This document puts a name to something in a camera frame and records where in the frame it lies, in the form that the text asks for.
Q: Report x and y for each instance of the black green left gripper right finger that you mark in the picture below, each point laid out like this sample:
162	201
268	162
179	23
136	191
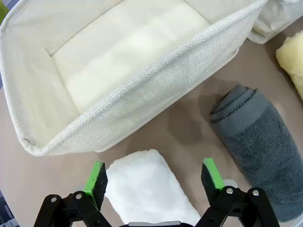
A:
213	179

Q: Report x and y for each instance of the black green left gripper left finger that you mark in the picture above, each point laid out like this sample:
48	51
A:
94	182

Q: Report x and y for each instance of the white towel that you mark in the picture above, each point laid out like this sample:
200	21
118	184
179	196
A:
146	189

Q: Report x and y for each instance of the grey towel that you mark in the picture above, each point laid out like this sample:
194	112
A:
255	142

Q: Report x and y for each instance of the pale yellow towel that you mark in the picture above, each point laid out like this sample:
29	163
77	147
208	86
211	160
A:
292	59

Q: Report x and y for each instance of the cream fabric basket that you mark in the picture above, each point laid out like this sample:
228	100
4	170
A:
165	71
265	30

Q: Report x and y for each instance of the yellow-green apron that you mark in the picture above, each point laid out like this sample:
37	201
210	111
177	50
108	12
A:
2	7

